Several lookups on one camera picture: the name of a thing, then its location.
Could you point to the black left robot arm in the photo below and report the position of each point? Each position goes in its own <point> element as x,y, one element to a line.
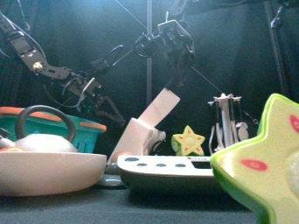
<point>35,62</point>

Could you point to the white toy bowl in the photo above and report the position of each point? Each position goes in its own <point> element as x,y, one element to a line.
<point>47,172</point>

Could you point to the orange toy food piece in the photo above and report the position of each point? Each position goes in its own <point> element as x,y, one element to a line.
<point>11,149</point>

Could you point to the grey round disc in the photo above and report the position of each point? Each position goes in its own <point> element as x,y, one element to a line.
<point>111,180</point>

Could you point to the white utensil rack stand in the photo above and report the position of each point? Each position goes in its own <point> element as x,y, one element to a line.
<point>226,122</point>

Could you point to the green yellow starfruit slice toy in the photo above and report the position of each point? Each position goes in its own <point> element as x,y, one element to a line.
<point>189,143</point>

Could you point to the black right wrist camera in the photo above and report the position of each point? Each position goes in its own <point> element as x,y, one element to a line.
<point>149,45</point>

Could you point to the white toy fork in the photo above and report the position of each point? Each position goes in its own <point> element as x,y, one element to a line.
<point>213,141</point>

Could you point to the white toy ladle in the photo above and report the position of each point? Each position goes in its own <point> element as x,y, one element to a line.
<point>242,130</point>

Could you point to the teal basket orange rim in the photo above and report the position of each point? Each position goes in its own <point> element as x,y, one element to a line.
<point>89,137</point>

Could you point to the peach toy fruit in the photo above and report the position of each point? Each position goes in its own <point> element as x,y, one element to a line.
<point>122,155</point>

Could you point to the white knife holder block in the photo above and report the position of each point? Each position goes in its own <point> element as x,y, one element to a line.
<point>134,137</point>

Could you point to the thin metal frame pole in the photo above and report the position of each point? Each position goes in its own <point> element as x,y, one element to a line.
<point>150,81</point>

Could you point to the large green starfruit toy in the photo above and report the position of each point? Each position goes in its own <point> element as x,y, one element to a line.
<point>257,186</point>

